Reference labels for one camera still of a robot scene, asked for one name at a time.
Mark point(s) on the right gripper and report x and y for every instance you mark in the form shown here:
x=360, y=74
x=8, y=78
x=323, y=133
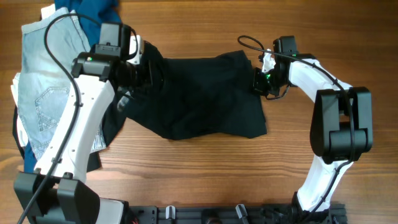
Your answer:
x=258, y=84

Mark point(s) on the black shorts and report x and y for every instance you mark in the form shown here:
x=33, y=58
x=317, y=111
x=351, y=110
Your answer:
x=200, y=96

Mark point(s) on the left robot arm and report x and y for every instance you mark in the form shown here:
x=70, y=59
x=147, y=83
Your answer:
x=56, y=192

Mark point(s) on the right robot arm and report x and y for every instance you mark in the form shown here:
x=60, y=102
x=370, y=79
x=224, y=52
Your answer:
x=341, y=128

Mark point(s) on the blue t-shirt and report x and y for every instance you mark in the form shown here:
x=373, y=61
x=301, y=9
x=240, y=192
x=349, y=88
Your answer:
x=90, y=15

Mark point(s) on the light denim shorts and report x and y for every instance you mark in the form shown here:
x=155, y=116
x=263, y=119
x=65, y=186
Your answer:
x=48, y=49

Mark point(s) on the white garment in pile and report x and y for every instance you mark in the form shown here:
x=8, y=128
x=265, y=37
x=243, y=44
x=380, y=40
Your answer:
x=15, y=93

